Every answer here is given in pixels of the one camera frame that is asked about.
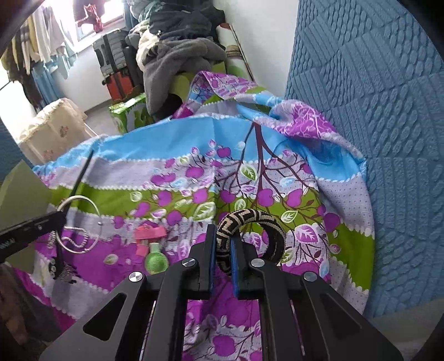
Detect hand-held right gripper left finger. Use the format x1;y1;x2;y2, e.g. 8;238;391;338
38;224;216;361

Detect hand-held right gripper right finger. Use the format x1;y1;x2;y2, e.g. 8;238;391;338
231;239;405;361

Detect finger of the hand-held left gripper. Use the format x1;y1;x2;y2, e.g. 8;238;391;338
0;212;67;263

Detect black gold patterned bangle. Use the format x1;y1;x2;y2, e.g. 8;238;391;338
215;209;286;277

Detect large silver hoop ring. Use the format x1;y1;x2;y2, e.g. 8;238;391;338
56;195;104;255

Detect dark jewelry piece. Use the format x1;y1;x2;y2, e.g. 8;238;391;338
49;243;81;282

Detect green round bottle pink cap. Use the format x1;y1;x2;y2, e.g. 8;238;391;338
137;242;170;274

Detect pink hair clip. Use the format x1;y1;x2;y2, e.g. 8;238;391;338
134;224;167;241

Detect thin black rod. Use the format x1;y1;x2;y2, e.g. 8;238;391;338
69;149;95;199

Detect cream cloth covered cabinet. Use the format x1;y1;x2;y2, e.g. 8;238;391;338
17;98;88;166

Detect floral printed bedsheet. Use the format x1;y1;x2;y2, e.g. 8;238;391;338
14;70;376;361

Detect green cardboard box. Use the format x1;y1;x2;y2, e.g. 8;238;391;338
109;93;155;134

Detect red box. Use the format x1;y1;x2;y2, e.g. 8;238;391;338
103;72;143;101

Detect hanging clothes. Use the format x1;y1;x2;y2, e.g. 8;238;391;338
0;3;77;112

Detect pile of grey clothes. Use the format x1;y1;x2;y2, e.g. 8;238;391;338
125;0;229;119

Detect red cloth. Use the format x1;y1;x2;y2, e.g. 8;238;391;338
77;3;105;32

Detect silver bead chain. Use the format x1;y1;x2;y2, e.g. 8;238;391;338
49;225;89;249

